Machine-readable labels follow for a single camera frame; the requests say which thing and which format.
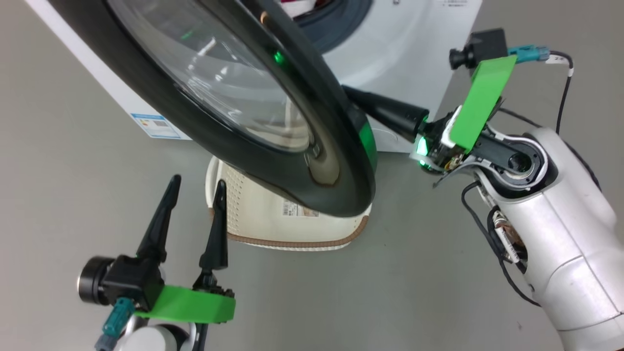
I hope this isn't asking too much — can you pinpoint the right camera cable teal connector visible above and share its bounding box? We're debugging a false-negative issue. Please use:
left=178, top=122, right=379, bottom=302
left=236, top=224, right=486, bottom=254
left=507, top=45, right=575, bottom=135

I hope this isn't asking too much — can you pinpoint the white front-load washing machine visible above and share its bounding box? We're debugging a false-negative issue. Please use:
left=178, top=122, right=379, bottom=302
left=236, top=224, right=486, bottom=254
left=24, top=0, right=483, bottom=154

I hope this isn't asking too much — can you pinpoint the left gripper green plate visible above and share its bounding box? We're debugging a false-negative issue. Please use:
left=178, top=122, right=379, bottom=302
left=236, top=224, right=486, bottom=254
left=136, top=175, right=237, bottom=324

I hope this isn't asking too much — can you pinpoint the left camera cable teal connector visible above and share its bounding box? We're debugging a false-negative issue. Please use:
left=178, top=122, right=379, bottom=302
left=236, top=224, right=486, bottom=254
left=95, top=297, right=136, bottom=351

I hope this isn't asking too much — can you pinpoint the blue white energy label sticker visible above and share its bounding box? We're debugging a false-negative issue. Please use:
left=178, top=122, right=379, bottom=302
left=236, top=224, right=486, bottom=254
left=130, top=113, right=181, bottom=140

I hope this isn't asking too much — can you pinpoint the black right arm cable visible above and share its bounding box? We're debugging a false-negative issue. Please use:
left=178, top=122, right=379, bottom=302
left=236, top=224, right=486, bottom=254
left=461, top=180, right=542, bottom=308

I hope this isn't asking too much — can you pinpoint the cream perforated laundry basket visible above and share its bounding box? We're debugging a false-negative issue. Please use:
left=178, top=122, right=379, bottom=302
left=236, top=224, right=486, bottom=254
left=205, top=156, right=373, bottom=252

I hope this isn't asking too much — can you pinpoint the camera cable teal connector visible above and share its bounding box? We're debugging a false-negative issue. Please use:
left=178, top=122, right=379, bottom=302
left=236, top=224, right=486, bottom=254
left=95, top=297, right=136, bottom=351
left=507, top=45, right=575, bottom=135

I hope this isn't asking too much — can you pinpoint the black round glass washer door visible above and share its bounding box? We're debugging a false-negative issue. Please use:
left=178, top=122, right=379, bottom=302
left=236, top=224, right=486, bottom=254
left=46, top=0, right=378, bottom=218

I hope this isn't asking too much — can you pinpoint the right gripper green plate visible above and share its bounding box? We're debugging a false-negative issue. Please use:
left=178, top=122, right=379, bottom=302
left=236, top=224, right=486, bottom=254
left=341, top=55, right=518, bottom=174

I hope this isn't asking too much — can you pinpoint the white barcode label on basket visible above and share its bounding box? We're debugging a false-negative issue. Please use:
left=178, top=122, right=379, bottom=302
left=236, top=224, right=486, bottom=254
left=279, top=202, right=320, bottom=218

